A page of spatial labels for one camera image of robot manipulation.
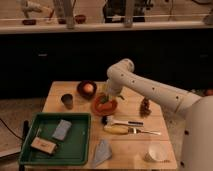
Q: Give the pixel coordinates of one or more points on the blue folded cloth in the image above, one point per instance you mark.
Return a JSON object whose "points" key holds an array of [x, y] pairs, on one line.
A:
{"points": [[102, 153]]}

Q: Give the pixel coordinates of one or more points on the dark brown bowl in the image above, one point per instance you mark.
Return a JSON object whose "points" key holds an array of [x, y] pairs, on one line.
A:
{"points": [[82, 93]]}

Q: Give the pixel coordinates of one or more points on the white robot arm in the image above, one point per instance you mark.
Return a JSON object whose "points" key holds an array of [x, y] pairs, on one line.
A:
{"points": [[197, 146]]}

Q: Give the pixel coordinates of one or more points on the dark red dish on shelf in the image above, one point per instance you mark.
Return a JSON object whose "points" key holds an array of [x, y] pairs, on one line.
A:
{"points": [[29, 22]]}

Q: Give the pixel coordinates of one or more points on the brown wooden block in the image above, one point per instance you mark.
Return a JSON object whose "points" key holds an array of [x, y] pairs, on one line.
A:
{"points": [[43, 145]]}

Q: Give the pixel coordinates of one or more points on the blue sponge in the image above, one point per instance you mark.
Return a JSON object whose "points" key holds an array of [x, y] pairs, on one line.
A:
{"points": [[61, 130]]}

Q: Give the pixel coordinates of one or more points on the white dish brush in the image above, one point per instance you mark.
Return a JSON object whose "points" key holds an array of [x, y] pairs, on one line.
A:
{"points": [[110, 120]]}

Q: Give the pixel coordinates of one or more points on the dark grey cup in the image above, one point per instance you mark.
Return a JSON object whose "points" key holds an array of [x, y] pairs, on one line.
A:
{"points": [[67, 100]]}

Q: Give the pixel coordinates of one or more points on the orange egg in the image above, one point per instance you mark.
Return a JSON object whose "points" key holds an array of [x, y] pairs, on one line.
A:
{"points": [[88, 88]]}

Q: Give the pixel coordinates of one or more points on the wooden table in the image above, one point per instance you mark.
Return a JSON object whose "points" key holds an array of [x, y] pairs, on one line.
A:
{"points": [[128, 150]]}

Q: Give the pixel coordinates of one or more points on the green pepper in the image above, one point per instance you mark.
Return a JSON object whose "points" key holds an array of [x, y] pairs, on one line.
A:
{"points": [[104, 99]]}

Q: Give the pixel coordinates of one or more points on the small red bowl on shelf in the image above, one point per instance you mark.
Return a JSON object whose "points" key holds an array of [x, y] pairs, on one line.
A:
{"points": [[80, 19]]}

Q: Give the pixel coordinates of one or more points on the brown pine cone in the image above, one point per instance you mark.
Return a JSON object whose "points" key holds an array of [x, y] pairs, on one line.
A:
{"points": [[144, 108]]}

